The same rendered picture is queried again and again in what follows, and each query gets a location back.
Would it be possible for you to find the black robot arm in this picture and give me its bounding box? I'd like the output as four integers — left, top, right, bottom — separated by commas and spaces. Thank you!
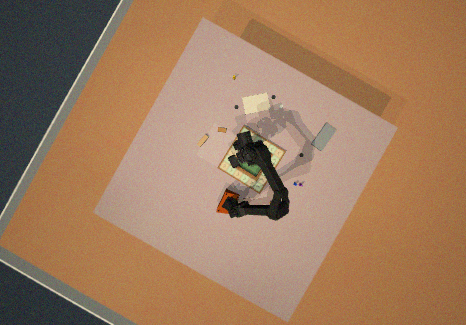
222, 131, 290, 221

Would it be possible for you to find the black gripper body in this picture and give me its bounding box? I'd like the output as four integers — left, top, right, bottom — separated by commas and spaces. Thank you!
228, 140, 264, 168

